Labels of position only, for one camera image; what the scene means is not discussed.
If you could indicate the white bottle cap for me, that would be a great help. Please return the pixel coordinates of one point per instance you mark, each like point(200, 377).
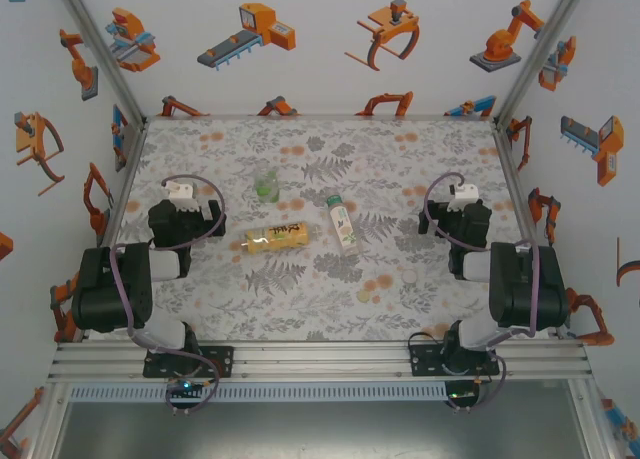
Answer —
point(410, 277)

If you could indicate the clear bottle green soda label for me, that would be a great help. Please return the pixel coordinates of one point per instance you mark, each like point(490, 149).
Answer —
point(267, 189)

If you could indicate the yellow tea bottle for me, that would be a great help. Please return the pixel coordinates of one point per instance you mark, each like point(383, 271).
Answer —
point(277, 238)

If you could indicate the clear bottle white leaf label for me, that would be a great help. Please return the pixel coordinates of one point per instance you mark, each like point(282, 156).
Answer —
point(344, 226)

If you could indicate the pale yellow bottle cap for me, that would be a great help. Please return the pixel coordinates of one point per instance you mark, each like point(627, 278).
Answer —
point(363, 295)

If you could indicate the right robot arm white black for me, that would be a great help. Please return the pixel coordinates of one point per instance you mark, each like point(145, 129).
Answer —
point(525, 289)

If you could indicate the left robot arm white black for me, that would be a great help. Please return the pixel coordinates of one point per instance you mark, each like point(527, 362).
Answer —
point(110, 289)

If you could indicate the floral patterned tablecloth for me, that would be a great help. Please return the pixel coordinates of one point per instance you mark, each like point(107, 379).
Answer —
point(320, 304)

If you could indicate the small circuit board with LED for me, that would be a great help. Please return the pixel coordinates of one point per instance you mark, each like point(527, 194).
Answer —
point(462, 393)
point(186, 385)

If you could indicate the grey metal lower panel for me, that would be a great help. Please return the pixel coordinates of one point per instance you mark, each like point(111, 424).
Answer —
point(320, 434)

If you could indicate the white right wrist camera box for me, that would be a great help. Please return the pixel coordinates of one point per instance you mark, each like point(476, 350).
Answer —
point(462, 195)

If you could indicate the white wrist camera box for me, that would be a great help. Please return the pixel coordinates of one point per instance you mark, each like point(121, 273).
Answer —
point(462, 195)
point(181, 194)

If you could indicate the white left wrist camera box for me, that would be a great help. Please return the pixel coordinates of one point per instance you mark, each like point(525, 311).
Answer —
point(181, 194)

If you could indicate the aluminium side rail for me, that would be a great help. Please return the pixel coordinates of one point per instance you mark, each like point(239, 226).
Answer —
point(131, 164)
point(510, 169)

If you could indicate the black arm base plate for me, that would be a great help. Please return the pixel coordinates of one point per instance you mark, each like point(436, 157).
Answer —
point(425, 361)
point(220, 361)

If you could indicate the thin aluminium rail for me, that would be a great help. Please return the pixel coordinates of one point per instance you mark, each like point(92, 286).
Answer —
point(320, 115)

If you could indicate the aluminium frame rail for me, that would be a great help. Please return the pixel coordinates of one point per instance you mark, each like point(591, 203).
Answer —
point(320, 361)

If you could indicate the aluminium corner post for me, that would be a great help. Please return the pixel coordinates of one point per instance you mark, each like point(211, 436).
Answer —
point(542, 54)
point(100, 54)

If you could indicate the aluminium frame leg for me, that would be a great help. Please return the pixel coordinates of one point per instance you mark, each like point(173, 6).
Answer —
point(50, 419)
point(592, 419)

